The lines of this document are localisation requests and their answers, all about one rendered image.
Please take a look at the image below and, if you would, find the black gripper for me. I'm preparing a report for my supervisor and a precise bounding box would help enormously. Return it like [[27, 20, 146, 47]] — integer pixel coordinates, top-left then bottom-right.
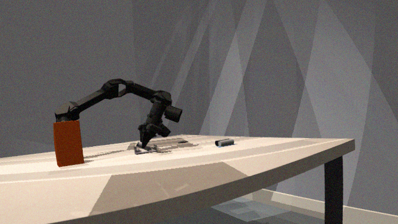
[[138, 112, 163, 149]]

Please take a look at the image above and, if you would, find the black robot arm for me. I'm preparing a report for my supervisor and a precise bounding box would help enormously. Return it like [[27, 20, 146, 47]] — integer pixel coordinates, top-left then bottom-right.
[[55, 78, 182, 123]]

